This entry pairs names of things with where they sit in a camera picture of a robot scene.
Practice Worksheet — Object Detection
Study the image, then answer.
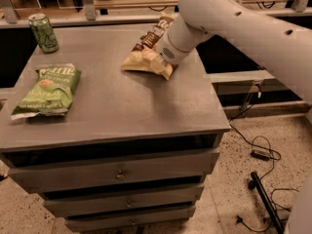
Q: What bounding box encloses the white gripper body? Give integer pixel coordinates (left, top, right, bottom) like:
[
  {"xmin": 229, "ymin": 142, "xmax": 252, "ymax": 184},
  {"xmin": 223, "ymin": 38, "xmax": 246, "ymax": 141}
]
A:
[{"xmin": 157, "ymin": 33, "xmax": 188, "ymax": 65}]

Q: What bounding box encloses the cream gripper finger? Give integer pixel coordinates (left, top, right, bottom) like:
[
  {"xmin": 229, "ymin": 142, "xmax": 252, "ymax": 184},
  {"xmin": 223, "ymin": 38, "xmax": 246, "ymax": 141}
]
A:
[{"xmin": 152, "ymin": 58, "xmax": 174, "ymax": 76}]

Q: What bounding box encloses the brown sea salt chip bag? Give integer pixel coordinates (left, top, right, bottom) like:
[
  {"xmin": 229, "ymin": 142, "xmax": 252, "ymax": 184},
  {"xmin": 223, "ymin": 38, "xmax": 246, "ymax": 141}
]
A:
[{"xmin": 121, "ymin": 13, "xmax": 174, "ymax": 80}]

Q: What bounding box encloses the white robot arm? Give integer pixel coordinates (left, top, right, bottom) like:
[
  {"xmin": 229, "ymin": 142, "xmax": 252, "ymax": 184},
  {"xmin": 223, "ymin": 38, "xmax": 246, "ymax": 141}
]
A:
[{"xmin": 157, "ymin": 0, "xmax": 312, "ymax": 104}]

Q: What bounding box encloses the green jalapeno chip bag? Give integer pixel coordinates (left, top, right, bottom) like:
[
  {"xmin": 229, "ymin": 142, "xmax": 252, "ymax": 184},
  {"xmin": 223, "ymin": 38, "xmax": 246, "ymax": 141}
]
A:
[{"xmin": 11, "ymin": 63, "xmax": 81, "ymax": 120}]

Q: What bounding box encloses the grey drawer cabinet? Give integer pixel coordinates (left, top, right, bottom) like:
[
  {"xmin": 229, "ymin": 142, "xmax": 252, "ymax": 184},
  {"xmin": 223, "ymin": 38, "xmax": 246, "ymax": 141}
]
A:
[{"xmin": 1, "ymin": 24, "xmax": 229, "ymax": 221}]

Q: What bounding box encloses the top grey drawer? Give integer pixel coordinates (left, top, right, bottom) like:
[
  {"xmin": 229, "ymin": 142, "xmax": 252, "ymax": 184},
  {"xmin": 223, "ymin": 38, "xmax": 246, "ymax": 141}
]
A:
[{"xmin": 9, "ymin": 148, "xmax": 219, "ymax": 193}]

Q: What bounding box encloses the grey drawer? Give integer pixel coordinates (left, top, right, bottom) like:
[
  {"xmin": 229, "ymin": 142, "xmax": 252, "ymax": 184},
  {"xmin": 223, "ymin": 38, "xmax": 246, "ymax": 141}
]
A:
[
  {"xmin": 44, "ymin": 183, "xmax": 204, "ymax": 217},
  {"xmin": 9, "ymin": 148, "xmax": 219, "ymax": 193},
  {"xmin": 65, "ymin": 204, "xmax": 196, "ymax": 232}
]

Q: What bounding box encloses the green soda can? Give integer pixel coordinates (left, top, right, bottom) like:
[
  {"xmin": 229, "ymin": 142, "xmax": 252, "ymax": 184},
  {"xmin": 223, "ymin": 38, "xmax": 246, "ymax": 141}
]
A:
[{"xmin": 28, "ymin": 13, "xmax": 59, "ymax": 54}]

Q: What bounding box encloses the middle grey drawer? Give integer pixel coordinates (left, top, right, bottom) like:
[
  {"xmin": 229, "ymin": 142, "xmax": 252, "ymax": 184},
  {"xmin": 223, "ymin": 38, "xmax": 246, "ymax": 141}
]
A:
[{"xmin": 44, "ymin": 183, "xmax": 204, "ymax": 217}]

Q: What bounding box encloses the black power adapter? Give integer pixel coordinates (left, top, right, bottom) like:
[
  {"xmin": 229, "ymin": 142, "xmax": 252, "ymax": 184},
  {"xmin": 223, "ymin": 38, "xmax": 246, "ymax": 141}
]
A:
[{"xmin": 251, "ymin": 149, "xmax": 270, "ymax": 161}]

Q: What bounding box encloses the bottom grey drawer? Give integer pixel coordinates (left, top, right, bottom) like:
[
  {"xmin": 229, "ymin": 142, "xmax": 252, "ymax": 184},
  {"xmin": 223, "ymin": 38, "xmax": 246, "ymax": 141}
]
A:
[{"xmin": 65, "ymin": 204, "xmax": 196, "ymax": 232}]

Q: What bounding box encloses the black stand leg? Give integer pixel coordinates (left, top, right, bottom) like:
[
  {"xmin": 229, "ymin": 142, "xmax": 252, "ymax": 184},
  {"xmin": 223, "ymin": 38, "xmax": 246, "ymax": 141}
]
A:
[{"xmin": 248, "ymin": 172, "xmax": 284, "ymax": 234}]

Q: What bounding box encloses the metal railing frame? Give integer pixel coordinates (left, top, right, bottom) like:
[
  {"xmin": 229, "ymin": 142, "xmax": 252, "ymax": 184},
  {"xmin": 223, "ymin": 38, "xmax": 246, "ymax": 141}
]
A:
[{"xmin": 0, "ymin": 0, "xmax": 312, "ymax": 28}]

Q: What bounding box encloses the black floor cable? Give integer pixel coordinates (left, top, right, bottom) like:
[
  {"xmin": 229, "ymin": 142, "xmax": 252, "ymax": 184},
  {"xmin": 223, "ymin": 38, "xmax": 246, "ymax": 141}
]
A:
[{"xmin": 229, "ymin": 81, "xmax": 300, "ymax": 233}]

